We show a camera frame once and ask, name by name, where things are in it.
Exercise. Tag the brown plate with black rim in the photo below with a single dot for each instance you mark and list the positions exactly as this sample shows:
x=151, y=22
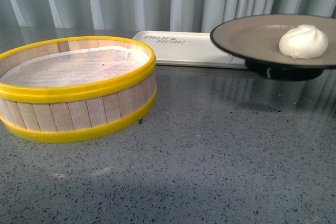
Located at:
x=256, y=40

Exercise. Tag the white steamed bun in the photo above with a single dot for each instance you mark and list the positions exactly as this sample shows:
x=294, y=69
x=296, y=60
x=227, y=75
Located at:
x=303, y=42

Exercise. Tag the white bear print tray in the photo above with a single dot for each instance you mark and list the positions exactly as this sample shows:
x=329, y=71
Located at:
x=187, y=49

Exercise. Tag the white mesh steamer liner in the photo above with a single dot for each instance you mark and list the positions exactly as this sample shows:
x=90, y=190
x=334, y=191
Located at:
x=76, y=67

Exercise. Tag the yellow rimmed wooden steamer basket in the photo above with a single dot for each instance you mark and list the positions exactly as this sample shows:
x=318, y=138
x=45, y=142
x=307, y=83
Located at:
x=76, y=113

